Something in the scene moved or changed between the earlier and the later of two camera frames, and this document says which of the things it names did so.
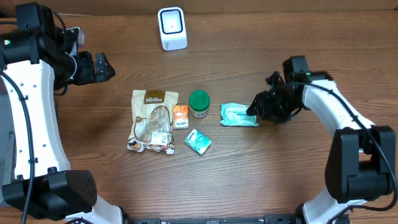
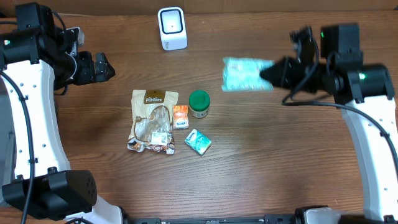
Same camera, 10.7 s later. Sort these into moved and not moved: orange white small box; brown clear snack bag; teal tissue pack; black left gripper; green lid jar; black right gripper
Moved: black right gripper; teal tissue pack
Not moved: black left gripper; green lid jar; orange white small box; brown clear snack bag
